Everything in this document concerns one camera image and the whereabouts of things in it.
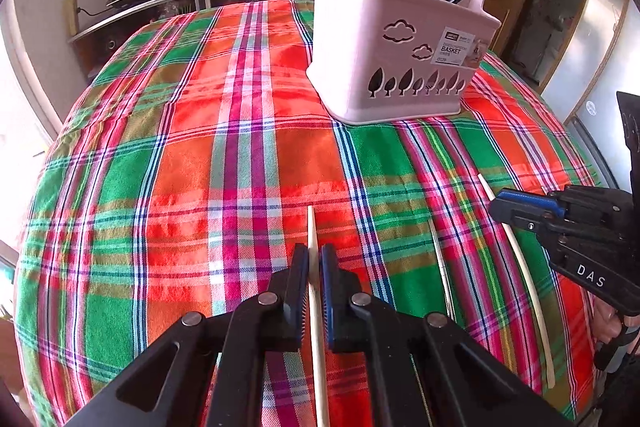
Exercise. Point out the person's right hand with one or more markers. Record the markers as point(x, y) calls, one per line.
point(607, 327)

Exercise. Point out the steel kitchen cabinet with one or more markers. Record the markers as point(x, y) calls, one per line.
point(150, 27)

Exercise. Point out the beige power strip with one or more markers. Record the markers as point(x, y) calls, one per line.
point(72, 14)

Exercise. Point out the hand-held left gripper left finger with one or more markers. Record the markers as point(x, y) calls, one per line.
point(300, 297)

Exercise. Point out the silver-tipped cream chopstick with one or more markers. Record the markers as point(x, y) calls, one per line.
point(442, 267)

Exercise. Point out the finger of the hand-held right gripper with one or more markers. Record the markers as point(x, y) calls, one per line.
point(530, 201)
point(515, 216)

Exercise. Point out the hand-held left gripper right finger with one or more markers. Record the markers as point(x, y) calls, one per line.
point(327, 287)

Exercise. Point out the silver refrigerator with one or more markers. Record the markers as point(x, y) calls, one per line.
point(590, 72)

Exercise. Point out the light wooden chopstick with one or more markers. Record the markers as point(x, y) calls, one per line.
point(525, 267)
point(316, 357)

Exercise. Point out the plaid tablecloth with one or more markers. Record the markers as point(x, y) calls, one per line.
point(200, 147)

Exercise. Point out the pink plastic basket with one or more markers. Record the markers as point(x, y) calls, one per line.
point(360, 47)

